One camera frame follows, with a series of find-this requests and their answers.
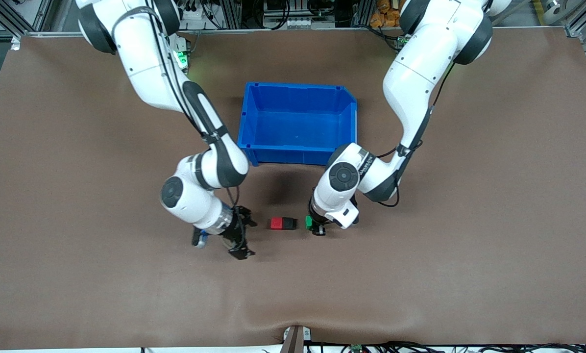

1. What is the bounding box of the blue plastic storage bin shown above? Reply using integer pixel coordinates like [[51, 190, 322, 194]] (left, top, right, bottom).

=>
[[237, 82, 359, 168]]

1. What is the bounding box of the metal table edge bracket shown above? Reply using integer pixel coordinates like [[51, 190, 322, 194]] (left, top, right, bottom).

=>
[[280, 325, 313, 353]]

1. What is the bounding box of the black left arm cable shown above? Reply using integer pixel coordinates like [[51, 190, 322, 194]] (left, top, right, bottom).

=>
[[376, 61, 455, 208]]

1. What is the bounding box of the orange objects pile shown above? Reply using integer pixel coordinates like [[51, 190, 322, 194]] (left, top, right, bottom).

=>
[[369, 0, 404, 28]]

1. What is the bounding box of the white power strip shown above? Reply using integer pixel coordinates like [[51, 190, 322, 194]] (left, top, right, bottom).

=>
[[179, 4, 211, 31]]

